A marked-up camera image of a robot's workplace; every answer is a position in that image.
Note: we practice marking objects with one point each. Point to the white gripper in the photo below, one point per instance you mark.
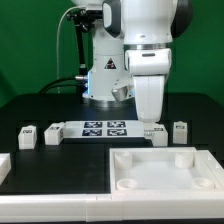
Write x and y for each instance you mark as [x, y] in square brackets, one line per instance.
[149, 91]

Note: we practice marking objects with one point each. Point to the white square tabletop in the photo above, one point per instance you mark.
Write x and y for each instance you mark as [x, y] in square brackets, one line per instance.
[160, 169]

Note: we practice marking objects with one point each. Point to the white fiducial marker plate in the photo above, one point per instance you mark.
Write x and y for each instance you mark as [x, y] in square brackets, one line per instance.
[103, 129]

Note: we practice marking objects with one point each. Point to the black camera on stand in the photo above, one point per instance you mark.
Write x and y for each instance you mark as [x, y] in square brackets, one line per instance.
[83, 21]

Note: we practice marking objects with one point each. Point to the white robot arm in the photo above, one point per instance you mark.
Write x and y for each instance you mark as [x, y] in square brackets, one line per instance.
[147, 28]

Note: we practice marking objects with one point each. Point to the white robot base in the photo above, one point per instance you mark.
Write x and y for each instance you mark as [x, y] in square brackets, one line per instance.
[109, 84]

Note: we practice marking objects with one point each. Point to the white obstacle fence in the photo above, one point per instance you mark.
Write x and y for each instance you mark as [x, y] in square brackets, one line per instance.
[115, 206]

